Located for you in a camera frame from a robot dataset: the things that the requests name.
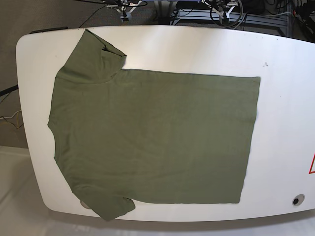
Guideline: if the red triangle warning sticker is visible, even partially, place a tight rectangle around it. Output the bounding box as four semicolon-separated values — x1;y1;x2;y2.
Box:
309;155;315;174

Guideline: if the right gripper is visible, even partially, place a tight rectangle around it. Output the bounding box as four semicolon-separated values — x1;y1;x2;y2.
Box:
103;0;143;20

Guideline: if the grey aluminium frame rail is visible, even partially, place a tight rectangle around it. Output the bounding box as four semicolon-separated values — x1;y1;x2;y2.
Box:
170;9;290;31

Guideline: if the right table cable grommet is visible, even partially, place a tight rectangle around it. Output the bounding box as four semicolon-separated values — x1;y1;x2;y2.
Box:
292;194;305;206

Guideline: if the olive green T-shirt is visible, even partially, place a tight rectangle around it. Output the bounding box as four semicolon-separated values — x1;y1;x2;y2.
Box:
48;30;260;221

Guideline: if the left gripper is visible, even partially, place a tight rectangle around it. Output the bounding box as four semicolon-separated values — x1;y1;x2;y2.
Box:
204;0;240;25

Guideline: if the table cable grommet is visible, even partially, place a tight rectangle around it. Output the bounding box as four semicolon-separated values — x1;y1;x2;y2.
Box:
292;194;305;206
80;200;91;209

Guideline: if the left table cable grommet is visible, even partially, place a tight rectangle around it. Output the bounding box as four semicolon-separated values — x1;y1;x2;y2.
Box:
80;200;91;209

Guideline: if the black bar under table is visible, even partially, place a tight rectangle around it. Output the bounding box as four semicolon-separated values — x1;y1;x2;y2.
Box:
0;84;19;97

